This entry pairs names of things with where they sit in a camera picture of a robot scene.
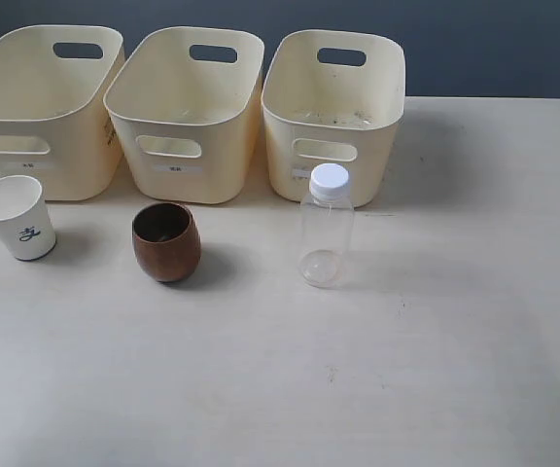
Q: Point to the clear plastic bottle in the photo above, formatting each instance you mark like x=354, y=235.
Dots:
x=327, y=217

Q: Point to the brown wooden cup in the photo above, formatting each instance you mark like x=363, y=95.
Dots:
x=166, y=241

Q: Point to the white paper cup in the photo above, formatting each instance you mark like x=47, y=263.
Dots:
x=26, y=227

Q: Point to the right cream plastic bin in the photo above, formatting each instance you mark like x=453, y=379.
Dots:
x=332, y=96

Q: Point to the cream plastic bin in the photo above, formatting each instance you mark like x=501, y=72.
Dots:
x=332, y=96
x=186, y=107
x=53, y=122

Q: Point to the middle cream plastic bin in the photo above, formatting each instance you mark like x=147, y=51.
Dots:
x=186, y=107

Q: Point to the left cream plastic bin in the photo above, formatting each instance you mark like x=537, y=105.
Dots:
x=53, y=122

